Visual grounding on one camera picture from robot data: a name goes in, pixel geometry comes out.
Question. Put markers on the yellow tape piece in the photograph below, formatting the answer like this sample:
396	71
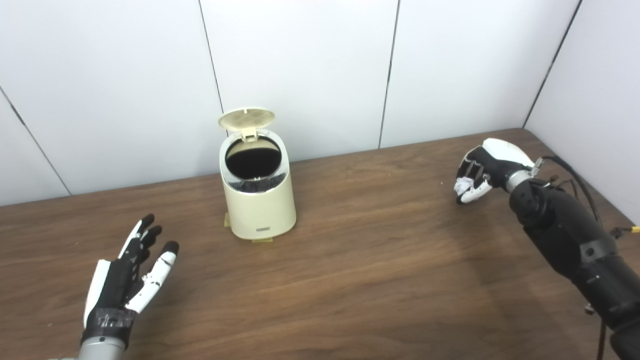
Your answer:
262	240
226	220

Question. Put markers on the cream-colored bin body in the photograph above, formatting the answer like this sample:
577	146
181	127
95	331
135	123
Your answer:
260	210

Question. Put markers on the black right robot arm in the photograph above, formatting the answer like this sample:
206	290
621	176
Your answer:
575	235

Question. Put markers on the white paper ball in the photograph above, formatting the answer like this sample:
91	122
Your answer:
464	184

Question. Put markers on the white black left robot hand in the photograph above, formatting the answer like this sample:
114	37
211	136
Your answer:
117	290

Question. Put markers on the cream round bin lid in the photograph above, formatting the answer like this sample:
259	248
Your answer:
246	119

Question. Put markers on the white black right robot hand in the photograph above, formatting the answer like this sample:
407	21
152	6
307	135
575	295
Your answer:
500	157

